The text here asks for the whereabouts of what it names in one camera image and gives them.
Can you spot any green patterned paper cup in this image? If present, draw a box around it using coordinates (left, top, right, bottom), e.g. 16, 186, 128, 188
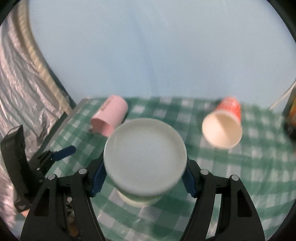
103, 118, 187, 207

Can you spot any orange white paper cup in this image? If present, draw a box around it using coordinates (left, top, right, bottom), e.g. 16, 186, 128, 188
202, 96, 243, 149

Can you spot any silver grey curtain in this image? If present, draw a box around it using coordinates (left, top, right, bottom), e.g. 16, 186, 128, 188
0, 0, 72, 232

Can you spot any green white checkered tablecloth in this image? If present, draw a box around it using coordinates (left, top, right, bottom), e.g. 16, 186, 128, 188
43, 96, 296, 241

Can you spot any pink plastic mug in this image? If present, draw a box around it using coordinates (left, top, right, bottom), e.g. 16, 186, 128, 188
90, 95, 128, 137

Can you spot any orange juice bottle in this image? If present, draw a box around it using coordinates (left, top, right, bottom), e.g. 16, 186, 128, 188
283, 87, 295, 140

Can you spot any white cable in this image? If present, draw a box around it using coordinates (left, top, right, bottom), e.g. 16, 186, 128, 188
268, 79, 296, 110

